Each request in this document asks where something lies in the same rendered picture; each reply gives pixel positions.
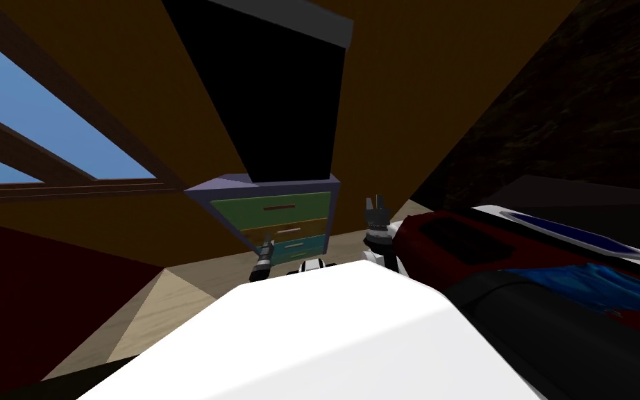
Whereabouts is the brown drawer front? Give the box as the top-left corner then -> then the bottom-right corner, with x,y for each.
239,218 -> 330,247

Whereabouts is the green drawer front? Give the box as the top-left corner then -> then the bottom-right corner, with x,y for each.
208,191 -> 333,231

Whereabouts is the teal drawer front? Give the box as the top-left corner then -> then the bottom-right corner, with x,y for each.
266,233 -> 328,260

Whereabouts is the red bed with blue blanket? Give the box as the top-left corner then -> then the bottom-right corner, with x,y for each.
391,203 -> 640,348

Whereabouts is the black television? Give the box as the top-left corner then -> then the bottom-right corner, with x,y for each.
161,0 -> 355,184

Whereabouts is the brown-framed window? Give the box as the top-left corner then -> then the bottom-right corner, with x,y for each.
0,6 -> 189,202

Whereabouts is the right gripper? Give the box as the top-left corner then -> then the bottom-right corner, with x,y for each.
364,194 -> 391,231

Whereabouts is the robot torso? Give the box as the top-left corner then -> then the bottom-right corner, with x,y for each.
75,258 -> 550,400

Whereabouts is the grey-purple chest of drawers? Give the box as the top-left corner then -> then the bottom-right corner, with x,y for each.
183,172 -> 343,267

